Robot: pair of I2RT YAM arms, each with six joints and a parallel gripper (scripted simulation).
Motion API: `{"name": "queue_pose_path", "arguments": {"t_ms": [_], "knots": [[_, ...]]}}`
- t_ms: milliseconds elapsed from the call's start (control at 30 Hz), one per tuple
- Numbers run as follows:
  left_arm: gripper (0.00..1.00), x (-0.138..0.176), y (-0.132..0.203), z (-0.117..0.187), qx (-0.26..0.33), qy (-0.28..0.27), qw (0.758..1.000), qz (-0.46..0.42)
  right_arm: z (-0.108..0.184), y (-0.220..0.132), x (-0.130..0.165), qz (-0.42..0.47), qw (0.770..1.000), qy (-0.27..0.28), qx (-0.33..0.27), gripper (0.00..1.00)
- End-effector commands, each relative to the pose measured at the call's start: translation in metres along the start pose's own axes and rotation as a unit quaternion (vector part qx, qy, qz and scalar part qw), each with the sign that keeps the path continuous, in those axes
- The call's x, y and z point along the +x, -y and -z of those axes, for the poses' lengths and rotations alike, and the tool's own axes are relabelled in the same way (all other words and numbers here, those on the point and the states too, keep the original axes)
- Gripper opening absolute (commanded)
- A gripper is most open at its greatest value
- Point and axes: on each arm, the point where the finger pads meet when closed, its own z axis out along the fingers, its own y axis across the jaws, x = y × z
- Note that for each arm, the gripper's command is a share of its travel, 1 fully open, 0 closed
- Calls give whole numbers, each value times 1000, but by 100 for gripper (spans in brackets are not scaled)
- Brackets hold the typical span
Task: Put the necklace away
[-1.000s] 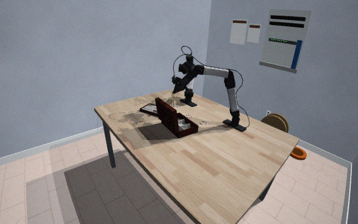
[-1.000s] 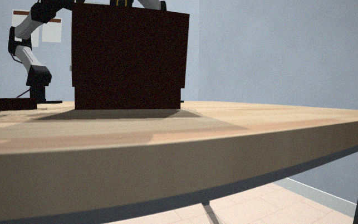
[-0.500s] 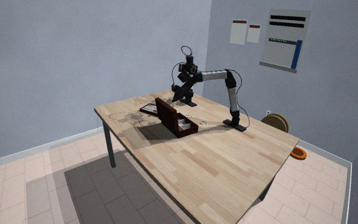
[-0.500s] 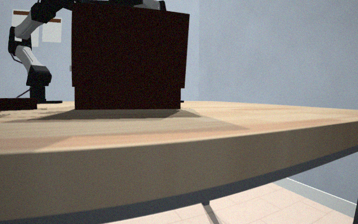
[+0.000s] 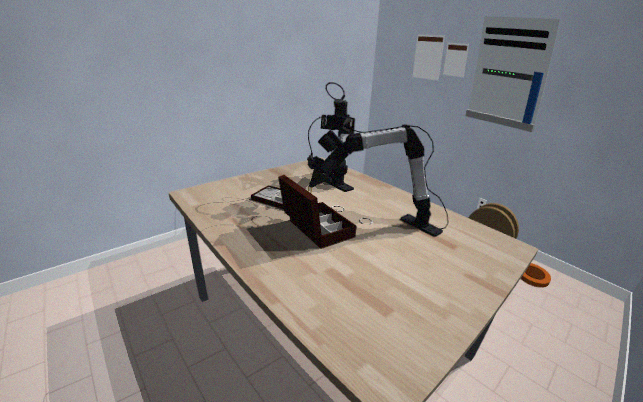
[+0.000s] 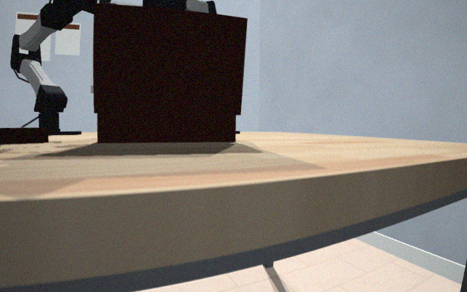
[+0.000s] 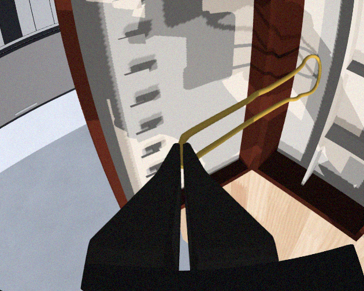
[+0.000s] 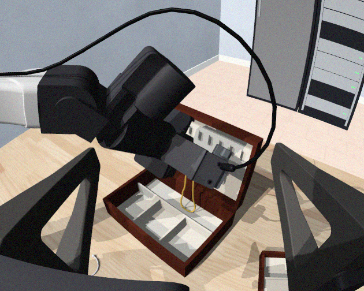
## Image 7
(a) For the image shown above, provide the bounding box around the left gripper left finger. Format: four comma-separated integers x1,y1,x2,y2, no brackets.
84,143,181,271

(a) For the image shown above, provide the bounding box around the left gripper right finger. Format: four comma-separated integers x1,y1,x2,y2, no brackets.
183,143,279,270

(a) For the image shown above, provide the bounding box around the gold chain necklace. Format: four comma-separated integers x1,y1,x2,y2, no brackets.
178,54,322,169

